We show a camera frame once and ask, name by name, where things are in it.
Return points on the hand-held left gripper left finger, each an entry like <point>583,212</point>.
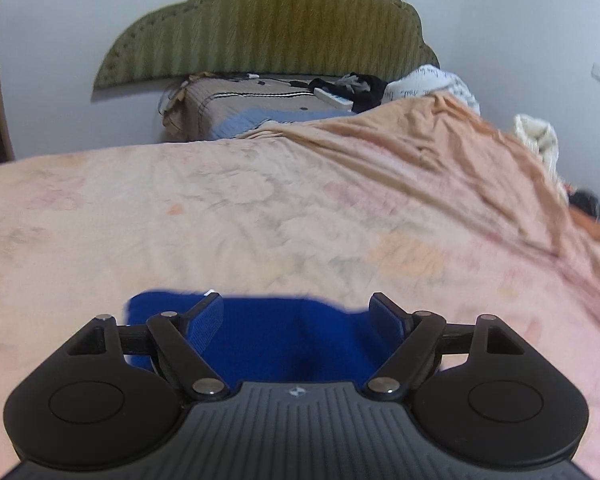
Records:
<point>207,325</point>

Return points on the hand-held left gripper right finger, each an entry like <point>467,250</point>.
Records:
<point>382,317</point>

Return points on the blue knitted sweater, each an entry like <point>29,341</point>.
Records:
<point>290,340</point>

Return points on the black clothes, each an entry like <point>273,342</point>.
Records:
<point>370,90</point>

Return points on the pink floral blanket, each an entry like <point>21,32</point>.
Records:
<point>280,210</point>

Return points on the brown striped pillow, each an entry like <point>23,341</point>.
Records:
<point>230,105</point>

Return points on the white power strip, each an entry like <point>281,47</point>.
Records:
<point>332,97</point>

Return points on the cream knitted cloth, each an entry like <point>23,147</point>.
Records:
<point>537,140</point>

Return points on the white printed cloth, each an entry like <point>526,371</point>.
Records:
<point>430,85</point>

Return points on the dark patterned cloth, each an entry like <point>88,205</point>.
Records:
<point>597,210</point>

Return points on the green padded headboard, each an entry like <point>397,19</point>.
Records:
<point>280,15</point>

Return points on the white wall switch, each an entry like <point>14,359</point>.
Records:
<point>598,71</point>

